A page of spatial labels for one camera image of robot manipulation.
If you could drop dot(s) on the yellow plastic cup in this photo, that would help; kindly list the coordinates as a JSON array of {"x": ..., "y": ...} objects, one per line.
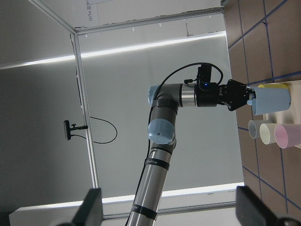
[{"x": 273, "y": 85}]

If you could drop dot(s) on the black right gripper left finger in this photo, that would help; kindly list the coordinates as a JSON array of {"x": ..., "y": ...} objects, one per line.
[{"x": 90, "y": 212}]

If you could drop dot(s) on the black overhead camera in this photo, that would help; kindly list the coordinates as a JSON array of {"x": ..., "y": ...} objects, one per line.
[{"x": 68, "y": 128}]

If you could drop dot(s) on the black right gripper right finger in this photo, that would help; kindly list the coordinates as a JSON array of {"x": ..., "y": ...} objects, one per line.
[{"x": 251, "y": 211}]

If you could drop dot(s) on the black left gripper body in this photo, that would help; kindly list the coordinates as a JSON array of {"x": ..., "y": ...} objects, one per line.
[{"x": 234, "y": 94}]

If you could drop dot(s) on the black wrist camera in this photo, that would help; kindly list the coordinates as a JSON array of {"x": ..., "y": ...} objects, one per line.
[{"x": 204, "y": 75}]

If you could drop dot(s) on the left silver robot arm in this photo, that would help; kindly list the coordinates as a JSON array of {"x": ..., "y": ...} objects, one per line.
[{"x": 165, "y": 100}]

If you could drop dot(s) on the pink plastic cup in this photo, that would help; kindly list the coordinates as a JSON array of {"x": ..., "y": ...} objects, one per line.
[{"x": 288, "y": 135}]

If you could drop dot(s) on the grey plastic cup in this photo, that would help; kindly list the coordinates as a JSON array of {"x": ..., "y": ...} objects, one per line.
[{"x": 254, "y": 127}]

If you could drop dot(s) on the light blue plastic cup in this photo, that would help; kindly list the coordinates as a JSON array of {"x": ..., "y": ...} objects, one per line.
[{"x": 270, "y": 100}]

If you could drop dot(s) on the cream plastic cup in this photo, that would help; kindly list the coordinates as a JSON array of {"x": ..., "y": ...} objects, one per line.
[{"x": 267, "y": 133}]

